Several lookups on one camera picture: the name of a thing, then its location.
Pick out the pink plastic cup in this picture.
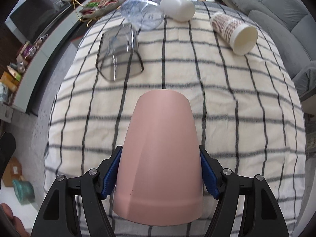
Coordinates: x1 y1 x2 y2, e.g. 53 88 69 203
114 89 203 226

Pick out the clear square glass cup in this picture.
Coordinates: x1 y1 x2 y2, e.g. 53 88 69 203
95 23 144 82

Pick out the patterned paper cup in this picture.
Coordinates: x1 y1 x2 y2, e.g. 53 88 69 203
210 12 258 56

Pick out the clear round plastic cup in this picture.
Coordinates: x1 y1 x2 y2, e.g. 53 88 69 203
120 0 165 30

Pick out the white plastic cup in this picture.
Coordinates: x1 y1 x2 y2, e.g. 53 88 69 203
159 0 196 23

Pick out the person's left hand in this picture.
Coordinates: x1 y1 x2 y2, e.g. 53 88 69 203
1 203 30 237

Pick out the cardboard box on floor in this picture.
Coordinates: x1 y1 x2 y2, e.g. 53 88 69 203
2 157 23 187

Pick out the white tv cabinet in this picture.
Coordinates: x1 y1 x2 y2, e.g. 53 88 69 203
11 7 82 113

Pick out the orange snack package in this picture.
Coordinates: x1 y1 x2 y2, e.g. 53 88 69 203
1 72 19 93

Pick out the checkered white tablecloth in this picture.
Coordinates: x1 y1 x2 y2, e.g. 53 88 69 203
43 2 306 233

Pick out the black television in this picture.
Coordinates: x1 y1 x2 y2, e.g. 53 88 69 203
5 0 70 43

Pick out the grey sectional sofa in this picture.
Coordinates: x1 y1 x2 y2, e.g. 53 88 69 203
221 0 315 96

